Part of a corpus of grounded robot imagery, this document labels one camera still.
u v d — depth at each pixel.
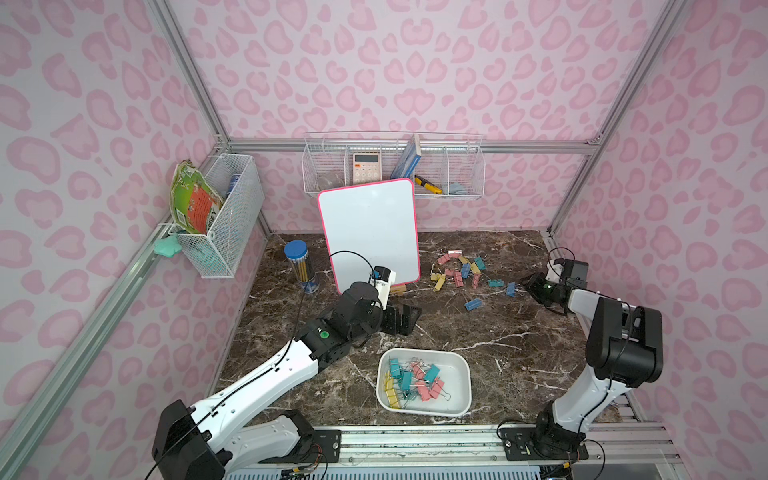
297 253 0.89
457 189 0.97
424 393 0.80
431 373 0.84
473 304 0.98
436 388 0.80
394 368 0.84
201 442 0.39
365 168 0.94
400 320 0.65
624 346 0.50
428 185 0.97
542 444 0.68
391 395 0.78
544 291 0.86
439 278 1.03
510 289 1.02
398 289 0.96
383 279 0.64
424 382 0.81
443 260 1.10
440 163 1.01
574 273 0.78
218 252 0.73
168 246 0.62
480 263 1.09
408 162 0.88
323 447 0.73
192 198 0.73
